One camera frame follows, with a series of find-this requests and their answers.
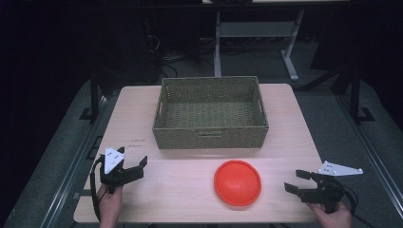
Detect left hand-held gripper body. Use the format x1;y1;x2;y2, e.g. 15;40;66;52
99;146;145;195

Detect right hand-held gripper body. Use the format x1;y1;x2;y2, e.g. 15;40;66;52
298;160;364;214

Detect red round plastic disc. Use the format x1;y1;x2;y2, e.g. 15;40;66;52
213;160;262;207

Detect green woven basket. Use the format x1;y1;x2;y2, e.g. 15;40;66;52
152;75;270;150

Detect person's right hand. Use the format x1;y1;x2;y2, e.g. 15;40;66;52
308;201;353;228

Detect person's left hand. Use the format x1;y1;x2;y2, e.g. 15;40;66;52
96;184;125;228

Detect black metal stand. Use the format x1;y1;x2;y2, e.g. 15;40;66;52
79;70;100;124
349;65;375;125

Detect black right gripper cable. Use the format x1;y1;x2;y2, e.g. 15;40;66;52
334;179;378;228

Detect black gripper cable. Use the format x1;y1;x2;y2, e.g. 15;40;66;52
334;179;378;228
89;154;106;222

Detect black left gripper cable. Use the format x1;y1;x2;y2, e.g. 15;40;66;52
89;154;106;222

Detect grey metal floor rail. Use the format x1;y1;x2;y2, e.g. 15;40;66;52
336;94;403;220
39;94;110;228

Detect black floor cables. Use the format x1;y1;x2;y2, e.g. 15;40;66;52
144;32;217;79

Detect grey metal desk frame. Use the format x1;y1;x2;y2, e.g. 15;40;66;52
213;9;305;83

